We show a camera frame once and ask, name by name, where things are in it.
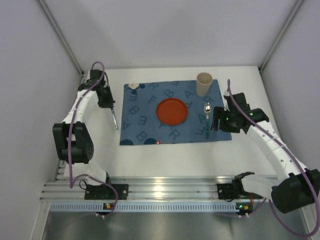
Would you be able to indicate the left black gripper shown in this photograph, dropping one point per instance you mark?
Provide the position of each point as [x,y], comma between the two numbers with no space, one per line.
[107,102]

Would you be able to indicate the slotted cable duct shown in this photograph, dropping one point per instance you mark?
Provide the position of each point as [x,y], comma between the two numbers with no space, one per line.
[150,207]

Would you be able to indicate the beige cup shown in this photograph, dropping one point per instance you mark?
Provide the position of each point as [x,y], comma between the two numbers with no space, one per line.
[203,83]

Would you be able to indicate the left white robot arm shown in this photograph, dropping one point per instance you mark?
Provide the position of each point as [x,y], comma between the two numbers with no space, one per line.
[72,139]

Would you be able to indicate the red round plate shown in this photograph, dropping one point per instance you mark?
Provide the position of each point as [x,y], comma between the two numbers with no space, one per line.
[172,111]

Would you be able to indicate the aluminium mounting rail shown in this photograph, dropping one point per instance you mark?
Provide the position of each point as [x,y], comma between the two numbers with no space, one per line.
[146,188]

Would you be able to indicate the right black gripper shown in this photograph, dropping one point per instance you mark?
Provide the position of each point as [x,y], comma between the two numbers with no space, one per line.
[219,120]

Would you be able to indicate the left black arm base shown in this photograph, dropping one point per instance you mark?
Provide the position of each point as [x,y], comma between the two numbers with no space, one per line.
[103,192]

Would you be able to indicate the spoon with teal handle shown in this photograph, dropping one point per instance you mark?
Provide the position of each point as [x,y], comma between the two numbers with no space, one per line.
[207,110]

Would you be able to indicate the blue letter placemat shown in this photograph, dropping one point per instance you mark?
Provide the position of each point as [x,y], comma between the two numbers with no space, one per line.
[140,125]

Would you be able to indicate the fork with teal handle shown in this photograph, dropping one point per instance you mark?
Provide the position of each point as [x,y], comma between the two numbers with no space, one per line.
[114,119]

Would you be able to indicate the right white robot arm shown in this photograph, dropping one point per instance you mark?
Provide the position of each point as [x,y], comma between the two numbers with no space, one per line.
[296,186]

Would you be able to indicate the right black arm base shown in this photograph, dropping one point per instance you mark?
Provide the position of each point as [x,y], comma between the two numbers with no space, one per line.
[228,193]

